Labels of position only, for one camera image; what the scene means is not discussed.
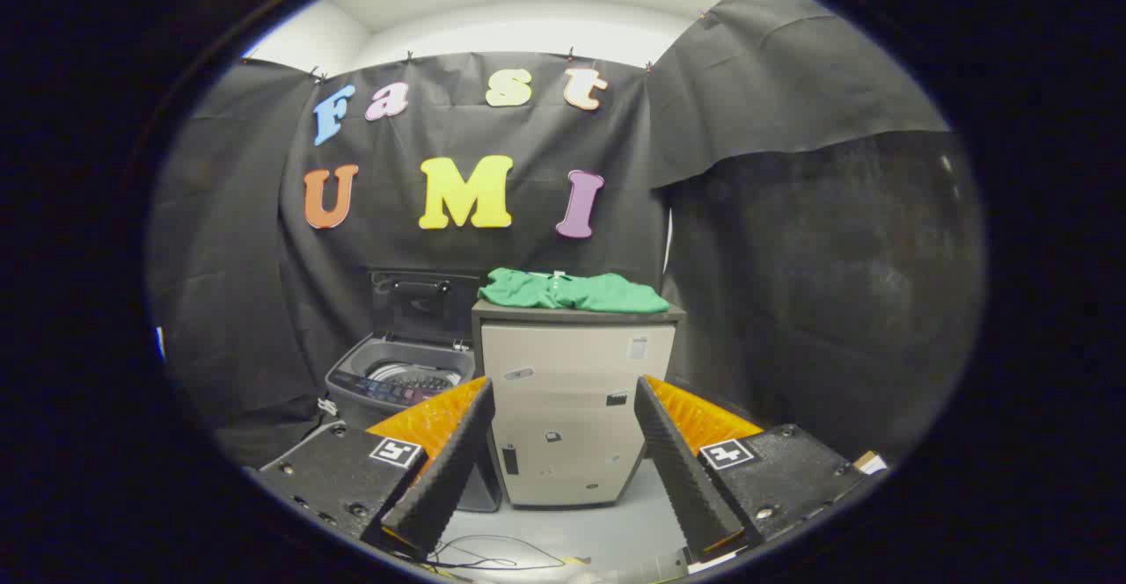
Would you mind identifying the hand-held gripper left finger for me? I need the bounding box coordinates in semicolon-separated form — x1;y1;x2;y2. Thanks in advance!
252;376;498;562

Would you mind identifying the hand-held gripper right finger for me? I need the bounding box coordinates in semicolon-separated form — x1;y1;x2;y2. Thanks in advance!
633;375;888;566

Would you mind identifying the grey washing machine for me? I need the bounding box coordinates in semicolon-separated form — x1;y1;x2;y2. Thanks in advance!
324;333;502;515

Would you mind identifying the green polo shirt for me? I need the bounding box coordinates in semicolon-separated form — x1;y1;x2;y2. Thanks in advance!
478;267;671;315

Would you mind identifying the beige cabinet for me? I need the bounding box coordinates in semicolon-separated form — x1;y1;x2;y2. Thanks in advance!
471;298;687;510

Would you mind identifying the black backdrop cloth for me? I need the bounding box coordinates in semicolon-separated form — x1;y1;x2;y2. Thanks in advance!
145;0;986;471

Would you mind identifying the black floor cable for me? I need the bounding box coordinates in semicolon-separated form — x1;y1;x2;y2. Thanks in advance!
422;533;573;573

